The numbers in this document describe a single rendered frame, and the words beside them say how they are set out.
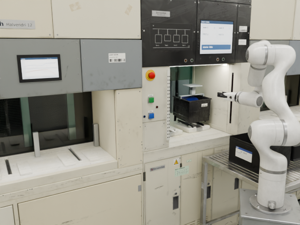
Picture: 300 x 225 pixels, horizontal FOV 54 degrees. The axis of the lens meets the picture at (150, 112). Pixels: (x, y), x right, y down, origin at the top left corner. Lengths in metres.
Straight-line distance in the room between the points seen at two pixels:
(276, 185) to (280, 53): 0.62
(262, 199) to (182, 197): 0.77
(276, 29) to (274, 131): 1.26
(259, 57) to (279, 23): 1.05
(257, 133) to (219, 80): 1.01
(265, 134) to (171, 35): 0.83
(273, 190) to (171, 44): 0.99
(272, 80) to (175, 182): 0.99
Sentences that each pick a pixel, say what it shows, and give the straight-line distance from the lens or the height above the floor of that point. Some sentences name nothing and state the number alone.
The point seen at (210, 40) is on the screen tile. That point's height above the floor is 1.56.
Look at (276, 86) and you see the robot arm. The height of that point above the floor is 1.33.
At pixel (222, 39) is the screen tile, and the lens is 2.11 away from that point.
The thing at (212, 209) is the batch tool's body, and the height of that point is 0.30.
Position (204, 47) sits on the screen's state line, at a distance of 2.00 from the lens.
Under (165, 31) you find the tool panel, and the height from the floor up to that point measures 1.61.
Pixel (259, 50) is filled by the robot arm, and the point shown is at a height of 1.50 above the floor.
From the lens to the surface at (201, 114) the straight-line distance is 2.33.
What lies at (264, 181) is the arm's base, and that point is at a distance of 1.51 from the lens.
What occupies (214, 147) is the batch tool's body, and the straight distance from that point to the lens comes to 2.21.
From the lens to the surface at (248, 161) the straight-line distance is 1.96.
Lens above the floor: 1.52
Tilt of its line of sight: 13 degrees down
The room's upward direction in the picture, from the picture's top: straight up
